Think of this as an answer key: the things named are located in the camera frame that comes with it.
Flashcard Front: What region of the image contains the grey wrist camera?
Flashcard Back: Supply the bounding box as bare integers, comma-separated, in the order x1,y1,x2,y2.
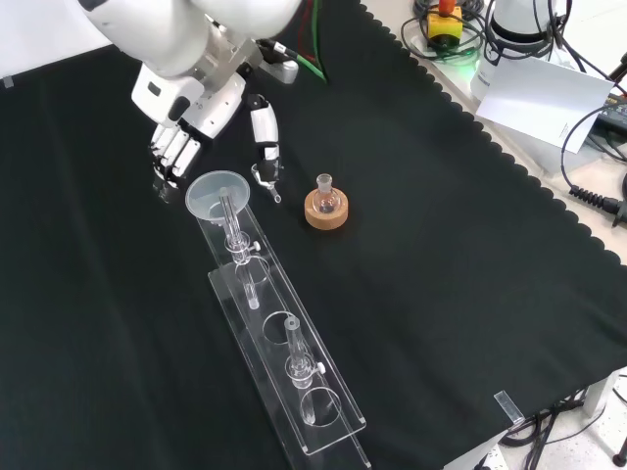
258,57,300,84

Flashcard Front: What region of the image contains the cork ring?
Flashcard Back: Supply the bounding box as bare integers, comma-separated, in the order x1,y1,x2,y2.
304,188,350,230

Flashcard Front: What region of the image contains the thin black cable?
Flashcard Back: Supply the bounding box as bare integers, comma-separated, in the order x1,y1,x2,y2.
541,0,613,79

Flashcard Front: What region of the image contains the black cable with ribbed connector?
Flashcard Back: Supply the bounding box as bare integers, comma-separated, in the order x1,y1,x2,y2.
560,105,627,227

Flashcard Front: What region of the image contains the red cable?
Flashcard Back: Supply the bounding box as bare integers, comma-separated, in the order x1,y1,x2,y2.
299,0,319,63

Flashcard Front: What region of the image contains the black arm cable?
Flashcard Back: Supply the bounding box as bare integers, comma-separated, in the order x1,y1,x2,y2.
257,37,319,68

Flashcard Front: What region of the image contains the black cable bundle under bench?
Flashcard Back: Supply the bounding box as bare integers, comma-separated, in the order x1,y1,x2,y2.
499,386,608,470

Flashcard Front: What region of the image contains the small glass round-bottom flask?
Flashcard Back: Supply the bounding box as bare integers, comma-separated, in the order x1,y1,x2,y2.
314,172,342,214

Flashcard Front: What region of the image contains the clear acrylic funnel stand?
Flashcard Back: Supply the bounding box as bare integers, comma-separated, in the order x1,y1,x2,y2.
194,187,372,470

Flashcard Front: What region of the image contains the pale board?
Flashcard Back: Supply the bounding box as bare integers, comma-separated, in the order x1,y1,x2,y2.
470,52,616,156

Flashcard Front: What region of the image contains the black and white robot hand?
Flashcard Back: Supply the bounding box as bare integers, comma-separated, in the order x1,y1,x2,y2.
130,62,285,203

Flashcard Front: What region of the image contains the yellow stop button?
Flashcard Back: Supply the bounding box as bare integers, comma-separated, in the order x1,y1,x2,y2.
426,0,464,49

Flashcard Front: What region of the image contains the black cloth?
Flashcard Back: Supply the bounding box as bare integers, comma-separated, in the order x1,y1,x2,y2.
0,0,627,470

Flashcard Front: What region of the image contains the clear plastic funnel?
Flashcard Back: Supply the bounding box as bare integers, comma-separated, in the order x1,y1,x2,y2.
184,169,252,229

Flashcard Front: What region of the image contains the black coiled cable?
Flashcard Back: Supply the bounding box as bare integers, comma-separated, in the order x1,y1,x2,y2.
401,0,491,63

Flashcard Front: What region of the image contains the black electronics box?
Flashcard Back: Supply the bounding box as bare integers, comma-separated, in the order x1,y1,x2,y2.
590,92,627,163

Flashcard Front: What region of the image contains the glass weighing funnel with powder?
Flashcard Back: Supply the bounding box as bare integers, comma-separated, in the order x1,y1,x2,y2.
250,164,283,205

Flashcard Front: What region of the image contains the white bench leg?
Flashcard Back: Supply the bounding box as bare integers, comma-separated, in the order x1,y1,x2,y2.
581,365,627,420

